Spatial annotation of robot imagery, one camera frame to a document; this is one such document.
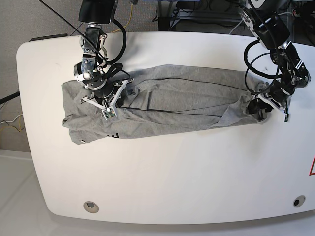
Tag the black table leg stand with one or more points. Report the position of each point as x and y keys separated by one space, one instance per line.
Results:
x=165 y=10

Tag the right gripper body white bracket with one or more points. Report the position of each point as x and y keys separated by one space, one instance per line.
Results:
x=108 y=97

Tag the grey T-shirt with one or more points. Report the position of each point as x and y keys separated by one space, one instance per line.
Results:
x=162 y=100

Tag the table grommet hole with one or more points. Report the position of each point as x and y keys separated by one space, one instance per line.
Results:
x=299 y=201
x=91 y=207

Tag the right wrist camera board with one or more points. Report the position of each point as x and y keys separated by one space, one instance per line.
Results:
x=109 y=113

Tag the right table grommet hole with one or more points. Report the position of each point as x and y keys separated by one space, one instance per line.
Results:
x=299 y=201

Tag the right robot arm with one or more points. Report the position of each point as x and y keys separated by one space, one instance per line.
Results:
x=95 y=72

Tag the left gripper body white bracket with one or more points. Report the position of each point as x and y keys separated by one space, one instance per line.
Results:
x=276 y=100

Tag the red triangle sticker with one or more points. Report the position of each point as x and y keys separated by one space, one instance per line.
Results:
x=312 y=170

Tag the black bar behind table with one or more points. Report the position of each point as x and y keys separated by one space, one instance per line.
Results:
x=49 y=37

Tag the left table grommet hole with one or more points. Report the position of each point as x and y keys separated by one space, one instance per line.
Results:
x=91 y=207

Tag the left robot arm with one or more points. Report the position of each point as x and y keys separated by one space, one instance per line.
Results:
x=262 y=19

